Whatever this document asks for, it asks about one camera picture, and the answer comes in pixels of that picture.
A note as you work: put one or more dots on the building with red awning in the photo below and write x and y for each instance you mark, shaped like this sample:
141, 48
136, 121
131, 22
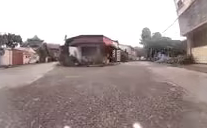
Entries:
89, 48

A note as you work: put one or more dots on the grey concrete road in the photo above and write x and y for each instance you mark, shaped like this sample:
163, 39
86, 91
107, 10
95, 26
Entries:
101, 93

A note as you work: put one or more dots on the robot's own part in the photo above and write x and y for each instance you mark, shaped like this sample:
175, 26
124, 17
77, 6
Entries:
136, 125
67, 126

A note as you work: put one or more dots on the row of low houses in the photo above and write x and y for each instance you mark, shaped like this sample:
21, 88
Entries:
17, 55

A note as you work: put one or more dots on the trees behind low houses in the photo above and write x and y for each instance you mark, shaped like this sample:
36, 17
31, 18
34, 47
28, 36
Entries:
9, 40

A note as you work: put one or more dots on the tall grey building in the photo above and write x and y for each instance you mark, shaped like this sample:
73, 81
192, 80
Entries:
199, 30

